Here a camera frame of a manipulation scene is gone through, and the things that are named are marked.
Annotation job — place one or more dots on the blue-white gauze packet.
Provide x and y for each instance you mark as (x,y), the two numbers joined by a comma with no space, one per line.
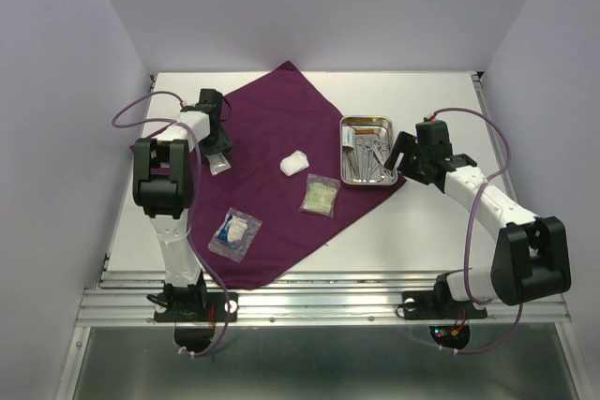
(235,235)

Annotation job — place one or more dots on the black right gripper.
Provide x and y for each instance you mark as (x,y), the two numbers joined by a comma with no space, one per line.
(405,142)

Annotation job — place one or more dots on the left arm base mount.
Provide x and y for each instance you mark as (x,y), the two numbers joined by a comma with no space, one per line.
(200,317)

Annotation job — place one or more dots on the green-white sealed packet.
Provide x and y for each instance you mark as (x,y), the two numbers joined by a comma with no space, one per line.
(321,194)

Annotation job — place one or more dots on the white sterile pouch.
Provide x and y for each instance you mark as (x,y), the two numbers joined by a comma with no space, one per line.
(218,163)

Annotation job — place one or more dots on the steel hemostat forceps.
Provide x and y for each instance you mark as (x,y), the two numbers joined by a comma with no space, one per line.
(359,147)

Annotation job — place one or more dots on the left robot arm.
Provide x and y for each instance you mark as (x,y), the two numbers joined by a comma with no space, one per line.
(163,182)

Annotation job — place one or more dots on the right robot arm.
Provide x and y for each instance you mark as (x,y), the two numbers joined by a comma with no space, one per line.
(530,260)

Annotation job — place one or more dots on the steel instrument tray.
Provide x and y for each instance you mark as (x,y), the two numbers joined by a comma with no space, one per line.
(383,128)

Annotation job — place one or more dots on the aluminium front rail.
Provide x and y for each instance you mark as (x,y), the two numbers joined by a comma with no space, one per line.
(294,299)

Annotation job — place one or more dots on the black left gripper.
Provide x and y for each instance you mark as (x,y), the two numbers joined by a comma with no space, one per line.
(222,144)

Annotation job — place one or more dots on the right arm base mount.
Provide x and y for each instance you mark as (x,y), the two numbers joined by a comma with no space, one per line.
(451,329)

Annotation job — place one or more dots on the purple cloth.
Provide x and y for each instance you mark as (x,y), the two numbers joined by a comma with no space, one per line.
(272,117)

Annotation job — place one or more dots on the white folded gauze pad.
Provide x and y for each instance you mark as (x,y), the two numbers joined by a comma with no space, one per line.
(294,163)

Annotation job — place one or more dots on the small steel scissors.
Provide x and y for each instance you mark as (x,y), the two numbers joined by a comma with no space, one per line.
(378,174)

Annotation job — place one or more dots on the small white label packet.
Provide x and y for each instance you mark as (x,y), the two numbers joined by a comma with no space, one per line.
(348,137)

